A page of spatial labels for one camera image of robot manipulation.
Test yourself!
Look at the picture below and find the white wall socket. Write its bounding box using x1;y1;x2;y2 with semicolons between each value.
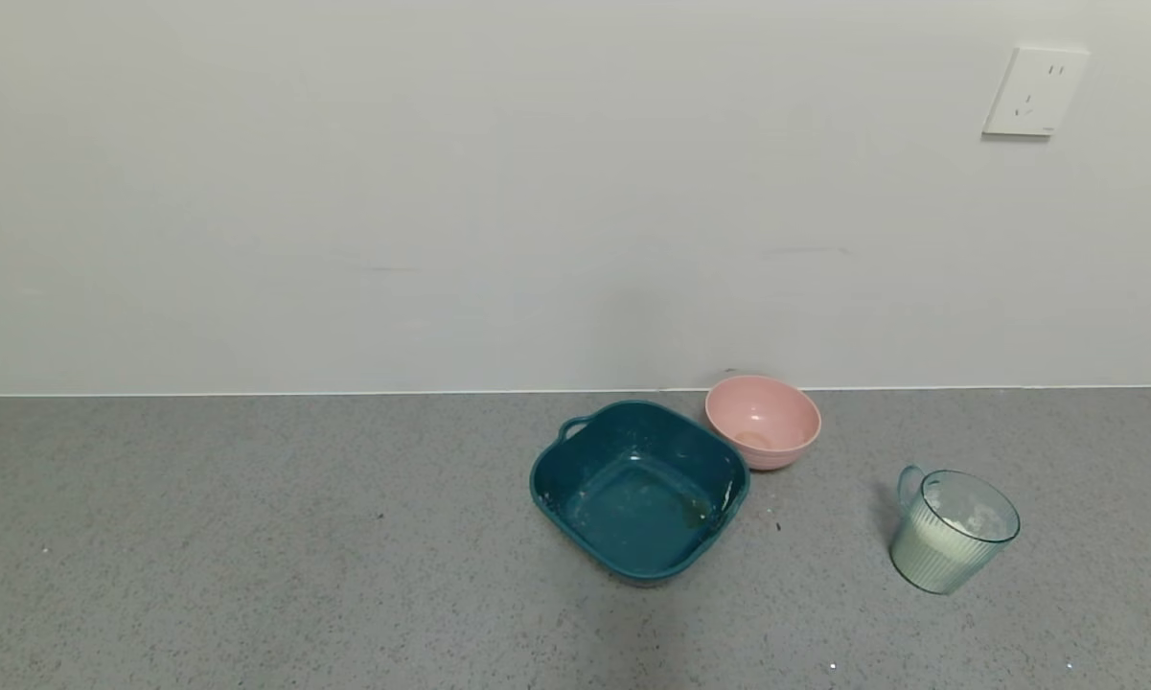
982;46;1091;138

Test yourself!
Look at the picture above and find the teal square plastic basin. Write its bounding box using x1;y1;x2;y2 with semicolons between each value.
529;400;751;584

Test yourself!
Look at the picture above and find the white powder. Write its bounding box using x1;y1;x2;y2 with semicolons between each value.
894;511;990;587

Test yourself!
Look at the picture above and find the pink round bowl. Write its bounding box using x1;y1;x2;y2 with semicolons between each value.
705;375;822;472

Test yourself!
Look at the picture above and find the clear ribbed cup with handle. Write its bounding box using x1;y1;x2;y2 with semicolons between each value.
888;465;1022;595

